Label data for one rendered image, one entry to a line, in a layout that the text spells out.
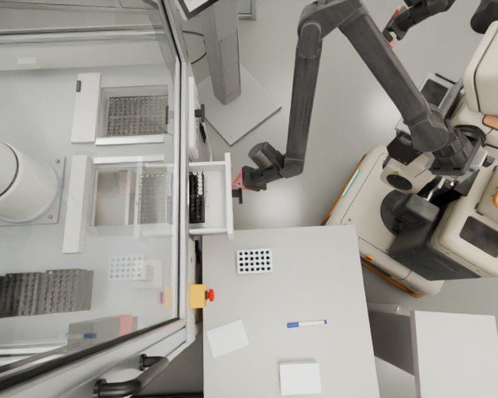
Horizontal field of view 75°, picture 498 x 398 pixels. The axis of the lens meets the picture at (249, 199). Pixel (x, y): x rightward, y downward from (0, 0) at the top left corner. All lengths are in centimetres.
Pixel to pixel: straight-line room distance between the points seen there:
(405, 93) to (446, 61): 206
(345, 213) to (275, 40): 143
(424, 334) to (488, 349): 22
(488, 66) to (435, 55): 193
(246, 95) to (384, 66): 159
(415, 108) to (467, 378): 94
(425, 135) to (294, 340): 77
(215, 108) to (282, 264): 135
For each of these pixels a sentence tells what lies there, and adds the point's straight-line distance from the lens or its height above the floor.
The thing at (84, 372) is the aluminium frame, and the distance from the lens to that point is 45.
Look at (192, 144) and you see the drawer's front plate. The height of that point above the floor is 93.
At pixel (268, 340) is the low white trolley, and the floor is 76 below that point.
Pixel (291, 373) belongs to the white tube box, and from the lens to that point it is 119.
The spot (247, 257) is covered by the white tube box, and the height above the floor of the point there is 79.
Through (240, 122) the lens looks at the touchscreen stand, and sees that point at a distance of 222.
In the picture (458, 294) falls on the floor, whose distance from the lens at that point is 231.
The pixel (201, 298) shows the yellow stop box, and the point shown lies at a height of 91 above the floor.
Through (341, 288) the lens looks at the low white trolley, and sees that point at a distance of 125.
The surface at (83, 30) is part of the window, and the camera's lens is 53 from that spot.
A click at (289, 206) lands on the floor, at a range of 205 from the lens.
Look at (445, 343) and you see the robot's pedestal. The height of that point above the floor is 76.
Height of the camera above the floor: 197
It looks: 74 degrees down
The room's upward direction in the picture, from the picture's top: straight up
